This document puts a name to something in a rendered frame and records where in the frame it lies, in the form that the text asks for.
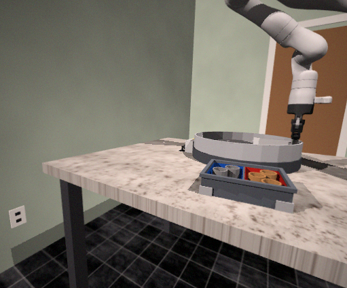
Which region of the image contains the grey round turntable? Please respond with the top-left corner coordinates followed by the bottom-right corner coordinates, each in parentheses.
top-left (179, 132), bottom-right (304, 174)

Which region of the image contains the grey divided bin with blue and red compartments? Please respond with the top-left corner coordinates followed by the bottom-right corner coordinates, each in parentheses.
top-left (199, 159), bottom-right (297, 213)

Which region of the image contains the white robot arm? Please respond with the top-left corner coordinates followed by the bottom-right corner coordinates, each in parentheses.
top-left (224, 0), bottom-right (347, 105)

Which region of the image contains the bronze bushing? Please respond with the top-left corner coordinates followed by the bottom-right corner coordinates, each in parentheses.
top-left (261, 179), bottom-right (282, 185)
top-left (259, 170), bottom-right (277, 180)
top-left (248, 172), bottom-right (266, 182)

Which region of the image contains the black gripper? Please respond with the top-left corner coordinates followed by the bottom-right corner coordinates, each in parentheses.
top-left (287, 104), bottom-right (314, 145)

